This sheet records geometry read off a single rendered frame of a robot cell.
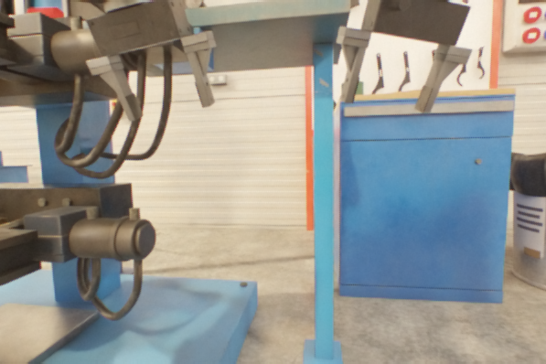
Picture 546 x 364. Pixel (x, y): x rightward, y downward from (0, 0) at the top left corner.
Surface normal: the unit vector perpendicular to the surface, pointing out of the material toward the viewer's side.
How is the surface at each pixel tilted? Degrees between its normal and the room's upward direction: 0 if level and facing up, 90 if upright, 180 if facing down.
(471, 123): 90
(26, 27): 90
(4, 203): 90
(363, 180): 90
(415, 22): 114
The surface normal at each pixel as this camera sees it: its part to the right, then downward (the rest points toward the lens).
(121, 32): -0.11, 0.49
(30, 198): -0.15, 0.11
